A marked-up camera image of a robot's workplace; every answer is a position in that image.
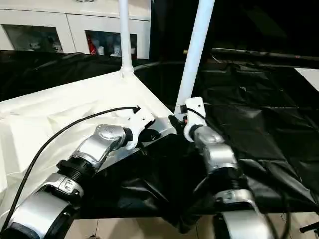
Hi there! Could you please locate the white plastic table leg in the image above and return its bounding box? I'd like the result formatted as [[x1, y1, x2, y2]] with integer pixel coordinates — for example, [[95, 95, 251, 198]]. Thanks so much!
[[118, 0, 135, 78], [173, 0, 216, 120]]

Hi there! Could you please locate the white plastic table top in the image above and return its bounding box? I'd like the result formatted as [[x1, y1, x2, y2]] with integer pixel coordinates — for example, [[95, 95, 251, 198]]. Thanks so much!
[[0, 68, 181, 220]]

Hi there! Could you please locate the black plastic mat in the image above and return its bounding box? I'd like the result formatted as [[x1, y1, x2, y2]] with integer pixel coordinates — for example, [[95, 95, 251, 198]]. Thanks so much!
[[0, 48, 319, 235]]

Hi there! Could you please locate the white paper sheet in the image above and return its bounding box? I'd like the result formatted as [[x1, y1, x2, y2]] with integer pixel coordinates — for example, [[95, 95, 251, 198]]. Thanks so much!
[[294, 67, 319, 90]]

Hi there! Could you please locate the white glass-door cabinet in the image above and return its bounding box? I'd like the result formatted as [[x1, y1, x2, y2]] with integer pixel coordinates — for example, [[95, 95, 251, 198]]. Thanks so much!
[[0, 0, 152, 60]]

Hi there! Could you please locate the black stand foot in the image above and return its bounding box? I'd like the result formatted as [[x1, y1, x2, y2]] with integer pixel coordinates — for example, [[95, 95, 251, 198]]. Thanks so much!
[[299, 223, 319, 234]]

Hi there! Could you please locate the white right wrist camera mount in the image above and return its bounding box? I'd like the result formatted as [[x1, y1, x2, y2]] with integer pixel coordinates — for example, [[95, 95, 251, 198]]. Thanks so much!
[[181, 97, 207, 142]]

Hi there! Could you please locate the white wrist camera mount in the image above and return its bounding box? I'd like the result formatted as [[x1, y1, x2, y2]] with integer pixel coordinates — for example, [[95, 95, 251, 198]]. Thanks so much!
[[181, 97, 207, 142], [126, 108, 156, 150]]

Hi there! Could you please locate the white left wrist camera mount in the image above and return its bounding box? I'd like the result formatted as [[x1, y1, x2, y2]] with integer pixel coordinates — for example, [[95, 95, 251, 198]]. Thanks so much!
[[126, 108, 156, 150]]

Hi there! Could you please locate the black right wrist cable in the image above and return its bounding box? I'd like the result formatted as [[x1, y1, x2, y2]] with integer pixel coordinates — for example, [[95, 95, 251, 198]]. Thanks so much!
[[181, 104, 294, 239]]

